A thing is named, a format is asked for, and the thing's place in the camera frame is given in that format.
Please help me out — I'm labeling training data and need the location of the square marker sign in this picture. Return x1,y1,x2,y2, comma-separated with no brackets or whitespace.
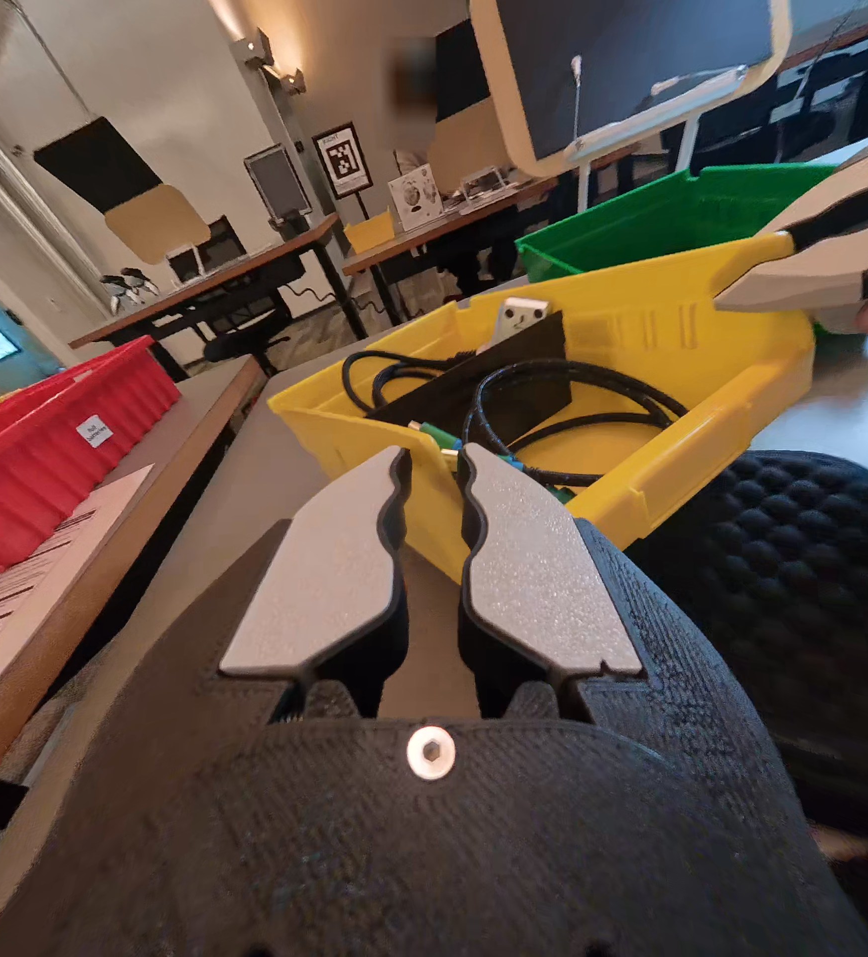
312,122,374,200

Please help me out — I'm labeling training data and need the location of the black and silver desk gadget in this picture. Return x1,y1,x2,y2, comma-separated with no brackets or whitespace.
101,268,160,315

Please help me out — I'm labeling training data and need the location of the monitor on stand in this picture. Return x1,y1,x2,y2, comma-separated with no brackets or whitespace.
243,144,314,225

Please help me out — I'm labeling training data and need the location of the black and tan wall panel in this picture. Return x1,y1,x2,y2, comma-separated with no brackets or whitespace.
34,116,211,264
427,18,525,176

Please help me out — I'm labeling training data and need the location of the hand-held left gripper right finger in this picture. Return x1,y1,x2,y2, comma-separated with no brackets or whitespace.
458,443,644,715

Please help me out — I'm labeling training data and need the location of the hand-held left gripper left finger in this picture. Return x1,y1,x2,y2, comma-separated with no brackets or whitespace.
219,446,413,719

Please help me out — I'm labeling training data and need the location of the green plastic bin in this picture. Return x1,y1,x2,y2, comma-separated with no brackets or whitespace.
516,163,839,285

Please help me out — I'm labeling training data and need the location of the black board with tan rim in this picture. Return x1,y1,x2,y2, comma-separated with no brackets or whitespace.
470,0,792,179

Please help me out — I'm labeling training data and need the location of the wooden side table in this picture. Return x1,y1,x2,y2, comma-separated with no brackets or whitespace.
0,355,267,823

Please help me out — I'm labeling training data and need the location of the printed paper sheet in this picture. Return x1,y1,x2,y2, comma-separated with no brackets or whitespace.
0,464,154,715

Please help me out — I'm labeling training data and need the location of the grey hdmi switch adapter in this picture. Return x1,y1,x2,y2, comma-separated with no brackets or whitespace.
479,297,555,352

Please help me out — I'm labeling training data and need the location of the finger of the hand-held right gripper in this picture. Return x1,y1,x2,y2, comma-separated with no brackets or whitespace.
714,232,868,333
759,120,868,251

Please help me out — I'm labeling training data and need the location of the wall lamp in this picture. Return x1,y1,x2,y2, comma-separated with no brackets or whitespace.
228,28,308,97

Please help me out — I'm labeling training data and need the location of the small yellow box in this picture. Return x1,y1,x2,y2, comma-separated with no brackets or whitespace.
343,211,398,255

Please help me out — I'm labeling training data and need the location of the wooden desk with black legs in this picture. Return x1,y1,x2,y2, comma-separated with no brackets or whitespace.
343,175,558,322
69,213,368,375

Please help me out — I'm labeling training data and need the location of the black office chair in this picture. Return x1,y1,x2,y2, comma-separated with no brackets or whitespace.
202,288,293,375

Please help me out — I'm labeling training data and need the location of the black padded wrist rest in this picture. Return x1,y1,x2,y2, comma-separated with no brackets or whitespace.
624,449,868,849

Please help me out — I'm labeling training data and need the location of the yellow plastic bin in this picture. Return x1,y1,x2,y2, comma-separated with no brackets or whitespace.
268,232,816,586

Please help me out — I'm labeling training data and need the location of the white illustrated card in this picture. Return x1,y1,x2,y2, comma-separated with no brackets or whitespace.
388,163,446,231

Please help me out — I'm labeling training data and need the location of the red plastic bin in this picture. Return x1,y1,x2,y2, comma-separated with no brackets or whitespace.
0,335,182,588

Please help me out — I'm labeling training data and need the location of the thick black braided cable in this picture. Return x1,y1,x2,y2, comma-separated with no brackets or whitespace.
342,350,472,416

